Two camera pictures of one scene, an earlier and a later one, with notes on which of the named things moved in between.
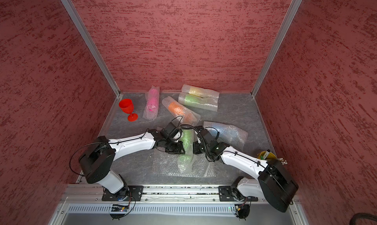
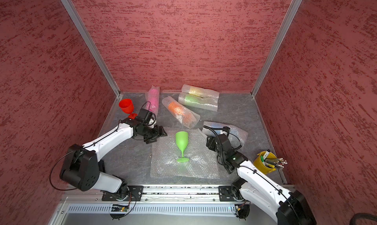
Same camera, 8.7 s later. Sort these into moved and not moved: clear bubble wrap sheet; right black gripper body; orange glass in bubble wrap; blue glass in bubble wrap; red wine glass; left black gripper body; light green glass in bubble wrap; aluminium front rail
Moved: left black gripper body; right black gripper body; clear bubble wrap sheet
Not moved: orange glass in bubble wrap; blue glass in bubble wrap; light green glass in bubble wrap; aluminium front rail; red wine glass
